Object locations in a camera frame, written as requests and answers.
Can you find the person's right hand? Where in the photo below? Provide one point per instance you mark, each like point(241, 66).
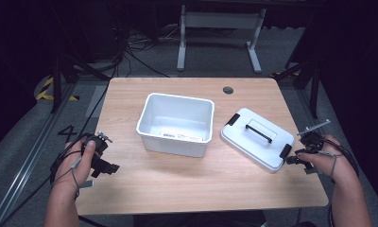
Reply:
point(330, 164)

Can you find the white plastic storage box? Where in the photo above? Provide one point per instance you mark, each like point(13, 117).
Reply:
point(177, 113)

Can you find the white label in box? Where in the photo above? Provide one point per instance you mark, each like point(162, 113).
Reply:
point(180, 136)

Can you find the black tripod stand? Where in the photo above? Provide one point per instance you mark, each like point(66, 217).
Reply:
point(56, 82)
point(313, 85)

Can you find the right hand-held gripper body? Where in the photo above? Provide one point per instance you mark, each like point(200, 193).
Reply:
point(313, 141)

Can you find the dark round table grommet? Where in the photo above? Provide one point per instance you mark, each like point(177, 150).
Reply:
point(228, 90)

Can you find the grey metal table frame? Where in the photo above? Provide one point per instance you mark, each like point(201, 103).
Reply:
point(220, 20)

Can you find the person's dark clothing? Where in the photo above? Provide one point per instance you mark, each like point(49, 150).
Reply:
point(199, 220)

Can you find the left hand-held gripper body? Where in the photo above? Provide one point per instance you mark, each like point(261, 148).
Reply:
point(97, 144)

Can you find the metal floor rail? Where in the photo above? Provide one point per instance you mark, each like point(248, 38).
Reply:
point(23, 164)

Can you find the person's left hand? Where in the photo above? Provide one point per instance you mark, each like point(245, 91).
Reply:
point(75, 165)

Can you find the yellow black hazard tape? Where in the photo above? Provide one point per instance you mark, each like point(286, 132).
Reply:
point(45, 91)

